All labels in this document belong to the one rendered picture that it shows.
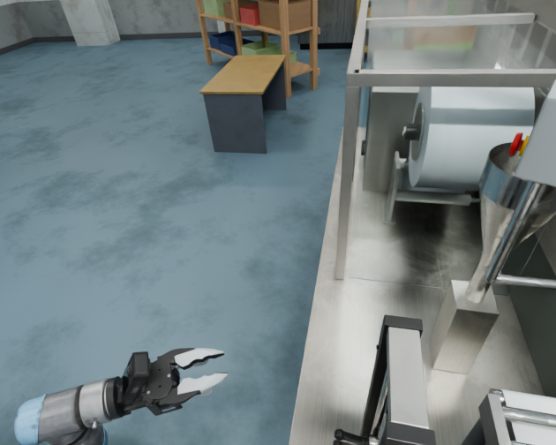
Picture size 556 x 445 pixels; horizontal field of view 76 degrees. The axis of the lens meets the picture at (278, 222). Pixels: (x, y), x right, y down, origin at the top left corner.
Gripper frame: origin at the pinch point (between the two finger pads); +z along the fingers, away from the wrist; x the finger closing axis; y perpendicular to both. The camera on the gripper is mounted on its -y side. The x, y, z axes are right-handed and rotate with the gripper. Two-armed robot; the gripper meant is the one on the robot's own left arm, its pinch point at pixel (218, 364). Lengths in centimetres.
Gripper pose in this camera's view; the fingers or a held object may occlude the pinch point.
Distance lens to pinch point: 73.4
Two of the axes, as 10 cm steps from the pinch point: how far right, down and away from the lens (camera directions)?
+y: 0.3, 6.8, 7.3
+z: 9.6, -2.1, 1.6
